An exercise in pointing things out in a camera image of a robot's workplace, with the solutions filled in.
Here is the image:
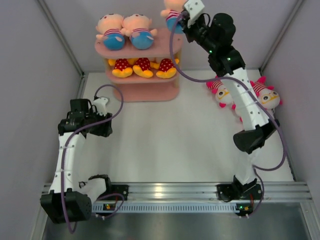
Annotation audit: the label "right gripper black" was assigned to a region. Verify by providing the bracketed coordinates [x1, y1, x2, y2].
[177, 17, 216, 55]

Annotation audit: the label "small baby doll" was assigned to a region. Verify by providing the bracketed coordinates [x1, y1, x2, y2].
[160, 0, 186, 31]

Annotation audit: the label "yellow plush red dotted dress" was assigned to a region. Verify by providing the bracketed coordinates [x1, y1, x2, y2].
[108, 58, 133, 78]

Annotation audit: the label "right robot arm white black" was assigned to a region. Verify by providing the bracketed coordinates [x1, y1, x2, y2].
[179, 8, 279, 202]

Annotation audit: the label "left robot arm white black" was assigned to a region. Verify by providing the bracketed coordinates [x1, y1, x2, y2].
[40, 97, 113, 224]

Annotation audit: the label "pink three-tier shelf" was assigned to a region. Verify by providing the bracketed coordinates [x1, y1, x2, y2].
[94, 28, 180, 102]

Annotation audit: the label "right baby doll blue pants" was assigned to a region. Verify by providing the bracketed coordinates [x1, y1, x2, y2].
[120, 13, 158, 51]

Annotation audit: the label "baby doll blue pants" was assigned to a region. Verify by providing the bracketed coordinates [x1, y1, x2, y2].
[95, 13, 125, 51]
[120, 13, 158, 51]

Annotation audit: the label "white plush yellow glasses right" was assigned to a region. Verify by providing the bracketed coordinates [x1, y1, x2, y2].
[250, 76, 283, 110]

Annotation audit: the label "white plush yellow glasses front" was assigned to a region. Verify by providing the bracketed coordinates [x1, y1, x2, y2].
[235, 109, 243, 123]

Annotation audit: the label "left baby doll blue pants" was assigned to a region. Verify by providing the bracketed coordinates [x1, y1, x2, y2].
[95, 13, 125, 51]

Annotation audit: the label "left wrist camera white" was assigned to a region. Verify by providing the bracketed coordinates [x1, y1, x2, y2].
[92, 97, 110, 116]

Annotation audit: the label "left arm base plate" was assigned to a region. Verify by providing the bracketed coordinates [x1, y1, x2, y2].
[98, 184, 129, 201]

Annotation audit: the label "perforated cable duct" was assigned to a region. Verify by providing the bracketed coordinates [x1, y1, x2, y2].
[92, 202, 253, 214]

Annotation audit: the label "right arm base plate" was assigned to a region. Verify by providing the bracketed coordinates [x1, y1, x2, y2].
[216, 183, 263, 202]

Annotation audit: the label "aluminium mounting rail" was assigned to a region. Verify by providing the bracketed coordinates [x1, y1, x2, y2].
[114, 181, 313, 202]

